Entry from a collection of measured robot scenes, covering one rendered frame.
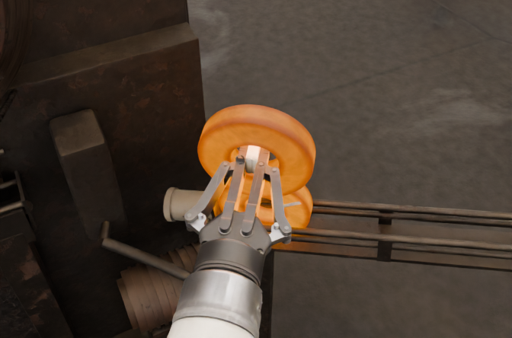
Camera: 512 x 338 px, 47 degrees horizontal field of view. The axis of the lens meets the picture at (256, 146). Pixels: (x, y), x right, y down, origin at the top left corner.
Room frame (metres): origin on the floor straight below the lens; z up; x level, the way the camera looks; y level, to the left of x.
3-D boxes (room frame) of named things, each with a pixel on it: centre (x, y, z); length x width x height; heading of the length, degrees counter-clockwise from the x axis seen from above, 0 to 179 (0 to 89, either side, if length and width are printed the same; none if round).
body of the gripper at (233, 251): (0.38, 0.03, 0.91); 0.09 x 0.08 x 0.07; 170
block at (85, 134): (0.69, 0.30, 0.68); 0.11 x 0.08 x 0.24; 25
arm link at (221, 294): (0.30, 0.04, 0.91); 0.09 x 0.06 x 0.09; 80
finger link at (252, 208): (0.44, 0.00, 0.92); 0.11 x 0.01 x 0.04; 169
